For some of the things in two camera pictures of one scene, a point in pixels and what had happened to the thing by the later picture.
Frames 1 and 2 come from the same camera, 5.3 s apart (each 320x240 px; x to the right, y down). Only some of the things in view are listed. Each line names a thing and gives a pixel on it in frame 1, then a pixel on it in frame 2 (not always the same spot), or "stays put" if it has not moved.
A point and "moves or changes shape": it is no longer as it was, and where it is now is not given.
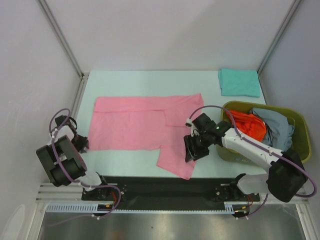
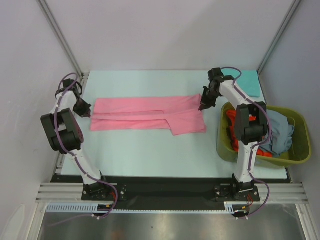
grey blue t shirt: [279, 132] stays put
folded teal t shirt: [239, 82] stays put
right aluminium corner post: [294, 5] stays put
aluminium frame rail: [50, 192] stays put
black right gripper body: [204, 143] → [209, 97]
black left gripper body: [79, 143] → [81, 108]
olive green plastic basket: [301, 141] stays put
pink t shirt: [156, 123] moves or changes shape
